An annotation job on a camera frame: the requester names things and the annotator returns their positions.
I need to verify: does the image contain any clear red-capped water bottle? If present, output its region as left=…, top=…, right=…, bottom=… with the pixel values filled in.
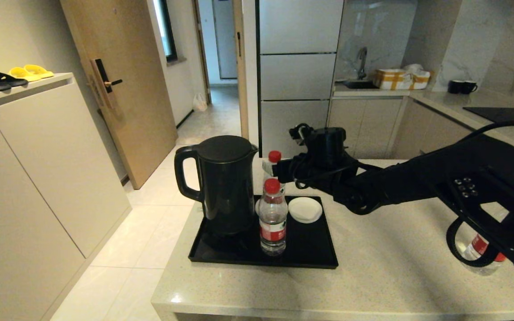
left=258, top=178, right=289, bottom=257
left=262, top=151, right=286, bottom=197
left=460, top=232, right=507, bottom=276

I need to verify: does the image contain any black electric kettle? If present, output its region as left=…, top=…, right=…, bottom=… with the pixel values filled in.
left=174, top=135, right=259, bottom=236

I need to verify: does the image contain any beige kitchen base cabinet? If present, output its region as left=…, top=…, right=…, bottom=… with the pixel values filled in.
left=322, top=96, right=476, bottom=160

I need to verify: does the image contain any black rectangular serving tray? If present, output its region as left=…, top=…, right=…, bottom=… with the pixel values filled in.
left=188, top=195, right=339, bottom=269

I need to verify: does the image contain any dark kitchen sink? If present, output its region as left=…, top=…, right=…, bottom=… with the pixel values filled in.
left=343, top=79, right=379, bottom=90

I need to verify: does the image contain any silver refrigerator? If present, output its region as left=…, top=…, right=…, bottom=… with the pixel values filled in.
left=257, top=0, right=344, bottom=159

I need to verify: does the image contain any large yellow plaid storage box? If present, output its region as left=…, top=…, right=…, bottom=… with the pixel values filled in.
left=373, top=69, right=414, bottom=90

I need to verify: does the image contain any chrome kitchen faucet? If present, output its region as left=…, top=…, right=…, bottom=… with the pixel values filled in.
left=356, top=47, right=368, bottom=81

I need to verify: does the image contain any small yellow plaid storage box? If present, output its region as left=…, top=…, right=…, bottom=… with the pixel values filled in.
left=411, top=70, right=431, bottom=90

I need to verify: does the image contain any white hallway door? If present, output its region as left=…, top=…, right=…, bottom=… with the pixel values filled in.
left=212, top=0, right=239, bottom=80

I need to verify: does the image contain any dark framed window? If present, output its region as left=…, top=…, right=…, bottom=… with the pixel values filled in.
left=153, top=0, right=178, bottom=63

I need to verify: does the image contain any black induction cooktop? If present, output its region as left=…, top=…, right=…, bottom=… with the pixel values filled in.
left=462, top=107, right=514, bottom=125

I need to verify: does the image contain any wooden entrance door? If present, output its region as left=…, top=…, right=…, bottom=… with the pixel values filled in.
left=60, top=0, right=178, bottom=190

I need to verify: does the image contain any beige shoe cabinet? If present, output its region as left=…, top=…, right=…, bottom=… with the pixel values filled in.
left=0, top=73, right=133, bottom=321

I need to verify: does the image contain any yellow slipper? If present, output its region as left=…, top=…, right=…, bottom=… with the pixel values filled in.
left=25, top=65, right=55, bottom=79
left=9, top=67, right=43, bottom=82

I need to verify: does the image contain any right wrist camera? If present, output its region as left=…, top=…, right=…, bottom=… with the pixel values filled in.
left=289, top=123, right=312, bottom=146

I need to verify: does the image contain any wooden door frame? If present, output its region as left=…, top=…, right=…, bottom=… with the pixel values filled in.
left=232, top=0, right=249, bottom=140

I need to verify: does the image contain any black corrugated cable hose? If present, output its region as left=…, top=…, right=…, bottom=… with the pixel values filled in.
left=446, top=214, right=510, bottom=268

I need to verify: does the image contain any black door lock handle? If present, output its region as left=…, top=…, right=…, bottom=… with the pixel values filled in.
left=90, top=58, right=124, bottom=111

